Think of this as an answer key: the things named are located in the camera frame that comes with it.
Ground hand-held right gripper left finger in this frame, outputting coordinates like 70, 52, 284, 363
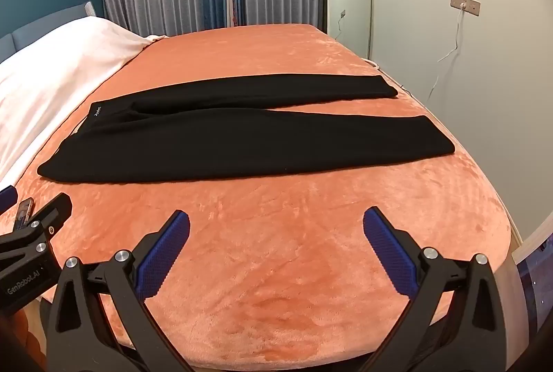
45, 210, 193, 372

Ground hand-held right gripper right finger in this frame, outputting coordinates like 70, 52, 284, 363
362, 205, 530, 372

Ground standing mirror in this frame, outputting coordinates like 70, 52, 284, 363
324, 0, 372, 61

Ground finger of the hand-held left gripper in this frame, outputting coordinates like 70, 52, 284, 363
14, 193, 73, 245
0, 186, 18, 211

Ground black pants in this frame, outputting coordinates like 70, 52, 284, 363
37, 74, 456, 185

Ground dark glossy panel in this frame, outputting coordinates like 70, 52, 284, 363
512, 221, 553, 338

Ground blue bed headboard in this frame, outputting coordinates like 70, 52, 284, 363
0, 2, 104, 64

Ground wall socket plate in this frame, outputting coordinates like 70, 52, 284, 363
450, 0, 481, 16

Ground orange plush blanket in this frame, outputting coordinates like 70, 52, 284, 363
17, 23, 513, 366

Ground white duvet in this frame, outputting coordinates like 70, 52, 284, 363
0, 15, 169, 191

